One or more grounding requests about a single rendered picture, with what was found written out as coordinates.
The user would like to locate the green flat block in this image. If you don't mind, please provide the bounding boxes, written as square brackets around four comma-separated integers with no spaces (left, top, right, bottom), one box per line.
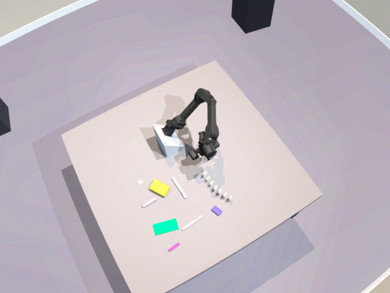
[153,219,179,235]

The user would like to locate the purple rectangular block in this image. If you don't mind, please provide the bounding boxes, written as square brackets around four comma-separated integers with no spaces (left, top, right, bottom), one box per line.
[211,206,222,215]

